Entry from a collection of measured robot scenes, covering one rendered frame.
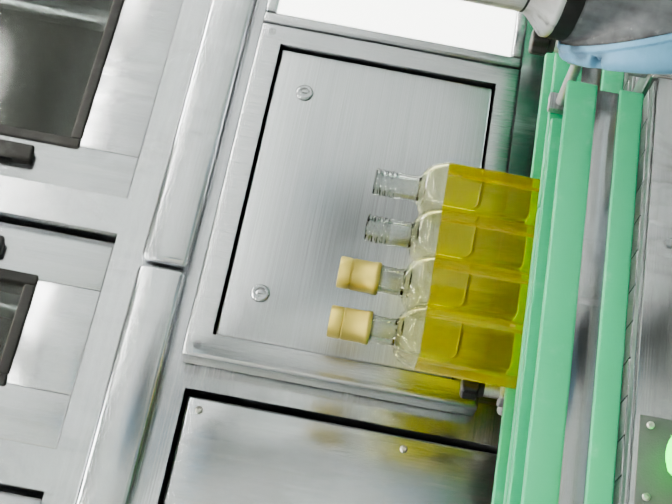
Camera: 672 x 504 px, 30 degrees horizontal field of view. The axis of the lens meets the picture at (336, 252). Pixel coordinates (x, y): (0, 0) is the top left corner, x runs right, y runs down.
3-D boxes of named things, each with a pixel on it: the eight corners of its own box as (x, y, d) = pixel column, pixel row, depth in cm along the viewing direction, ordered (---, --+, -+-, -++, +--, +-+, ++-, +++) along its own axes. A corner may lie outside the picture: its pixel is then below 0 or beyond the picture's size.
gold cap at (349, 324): (368, 339, 129) (326, 331, 129) (366, 349, 132) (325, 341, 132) (374, 307, 130) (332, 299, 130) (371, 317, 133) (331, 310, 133)
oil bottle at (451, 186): (602, 215, 142) (417, 180, 142) (616, 190, 137) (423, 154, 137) (599, 258, 139) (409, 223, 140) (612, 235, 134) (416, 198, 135)
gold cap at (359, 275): (379, 271, 136) (339, 263, 136) (383, 257, 132) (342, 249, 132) (374, 300, 134) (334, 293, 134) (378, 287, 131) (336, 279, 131)
